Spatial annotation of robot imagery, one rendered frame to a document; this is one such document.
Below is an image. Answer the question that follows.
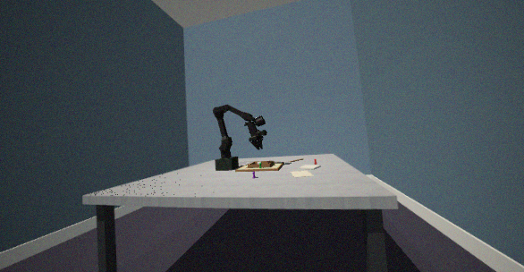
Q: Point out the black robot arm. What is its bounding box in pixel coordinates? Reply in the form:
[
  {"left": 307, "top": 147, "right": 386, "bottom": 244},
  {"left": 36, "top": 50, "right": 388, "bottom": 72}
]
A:
[{"left": 213, "top": 105, "right": 267, "bottom": 159}]

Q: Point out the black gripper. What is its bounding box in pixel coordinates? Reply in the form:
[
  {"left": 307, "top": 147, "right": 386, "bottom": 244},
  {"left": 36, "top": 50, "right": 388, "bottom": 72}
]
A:
[{"left": 249, "top": 128, "right": 263, "bottom": 150}]

